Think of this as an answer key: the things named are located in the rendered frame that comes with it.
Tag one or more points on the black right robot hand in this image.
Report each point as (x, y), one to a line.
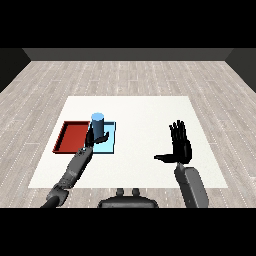
(181, 146)

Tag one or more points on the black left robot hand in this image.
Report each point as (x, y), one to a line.
(91, 139)

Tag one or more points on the blue can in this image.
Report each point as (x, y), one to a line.
(97, 126)

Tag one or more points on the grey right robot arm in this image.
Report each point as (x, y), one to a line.
(192, 186)

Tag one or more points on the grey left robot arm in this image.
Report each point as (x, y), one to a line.
(76, 166)

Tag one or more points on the light blue shallow open box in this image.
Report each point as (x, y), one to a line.
(107, 144)

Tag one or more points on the red shallow open box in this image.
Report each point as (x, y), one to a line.
(71, 137)

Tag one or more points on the dark grey robot body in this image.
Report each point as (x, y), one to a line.
(128, 200)

